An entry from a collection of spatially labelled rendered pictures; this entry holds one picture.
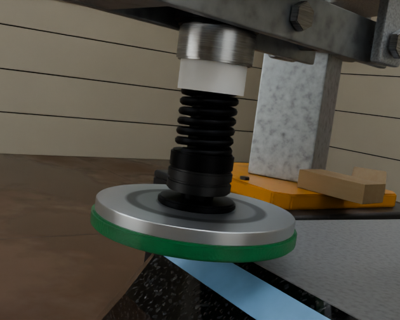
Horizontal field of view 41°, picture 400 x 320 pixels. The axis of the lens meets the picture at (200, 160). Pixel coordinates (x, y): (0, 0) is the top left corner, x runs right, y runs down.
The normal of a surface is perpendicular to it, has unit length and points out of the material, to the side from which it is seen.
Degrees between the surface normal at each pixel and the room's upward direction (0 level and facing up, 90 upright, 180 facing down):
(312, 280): 0
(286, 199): 90
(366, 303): 0
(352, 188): 90
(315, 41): 90
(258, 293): 44
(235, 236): 90
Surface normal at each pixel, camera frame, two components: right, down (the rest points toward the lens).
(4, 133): 0.56, 0.17
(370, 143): -0.82, -0.03
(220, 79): 0.23, 0.15
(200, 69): -0.34, 0.07
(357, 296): 0.12, -0.99
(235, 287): -0.50, -0.73
